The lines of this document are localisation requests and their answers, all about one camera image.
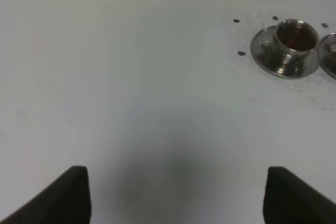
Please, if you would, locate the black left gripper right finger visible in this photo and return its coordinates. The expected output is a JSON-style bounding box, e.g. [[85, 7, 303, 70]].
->
[[263, 166, 335, 224]]

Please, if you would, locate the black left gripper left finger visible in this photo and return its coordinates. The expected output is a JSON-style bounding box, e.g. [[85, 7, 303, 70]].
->
[[1, 166, 92, 223]]

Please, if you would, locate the left stainless steel saucer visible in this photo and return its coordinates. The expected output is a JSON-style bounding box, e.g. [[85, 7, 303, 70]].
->
[[250, 26, 320, 79]]

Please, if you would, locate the stainless steel saucer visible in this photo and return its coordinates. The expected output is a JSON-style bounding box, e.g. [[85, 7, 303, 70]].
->
[[319, 33, 336, 79], [250, 26, 320, 79]]

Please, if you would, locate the left stainless steel teacup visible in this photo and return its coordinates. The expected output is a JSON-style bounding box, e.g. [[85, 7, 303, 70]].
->
[[272, 19, 319, 64]]

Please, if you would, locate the right stainless steel saucer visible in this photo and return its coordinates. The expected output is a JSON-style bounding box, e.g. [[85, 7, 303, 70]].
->
[[319, 33, 336, 79]]

